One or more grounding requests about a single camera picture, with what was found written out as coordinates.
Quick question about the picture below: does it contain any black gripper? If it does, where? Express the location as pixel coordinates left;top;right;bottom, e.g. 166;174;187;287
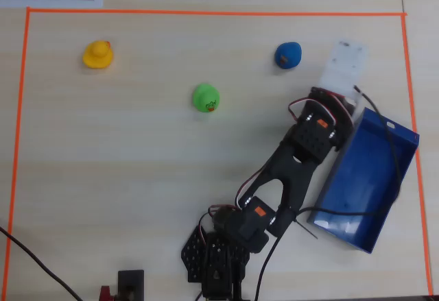
308;86;359;123

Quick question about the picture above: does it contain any blue rubber duck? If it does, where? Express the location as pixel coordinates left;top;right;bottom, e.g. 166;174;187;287
274;41;303;71

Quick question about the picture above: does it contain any blue plastic box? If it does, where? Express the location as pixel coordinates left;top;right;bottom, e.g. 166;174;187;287
307;107;421;254

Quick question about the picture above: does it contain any green rubber duck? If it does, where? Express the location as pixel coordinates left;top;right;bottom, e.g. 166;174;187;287
192;82;221;113

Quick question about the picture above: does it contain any yellow rubber duck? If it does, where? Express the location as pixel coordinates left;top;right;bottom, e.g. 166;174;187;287
82;40;115;70

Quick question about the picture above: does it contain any orange tape strip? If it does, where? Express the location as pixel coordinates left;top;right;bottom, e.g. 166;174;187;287
401;12;434;297
26;7;408;18
1;8;32;301

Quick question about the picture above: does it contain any red clamp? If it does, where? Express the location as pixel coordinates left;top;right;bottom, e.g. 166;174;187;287
98;284;116;301

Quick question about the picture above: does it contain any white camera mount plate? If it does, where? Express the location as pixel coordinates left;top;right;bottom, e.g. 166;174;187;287
318;39;370;100

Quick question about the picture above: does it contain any black cable tie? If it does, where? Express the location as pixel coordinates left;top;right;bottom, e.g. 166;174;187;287
295;219;319;240

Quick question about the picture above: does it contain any black cable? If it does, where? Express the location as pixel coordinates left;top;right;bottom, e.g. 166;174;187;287
0;226;85;301

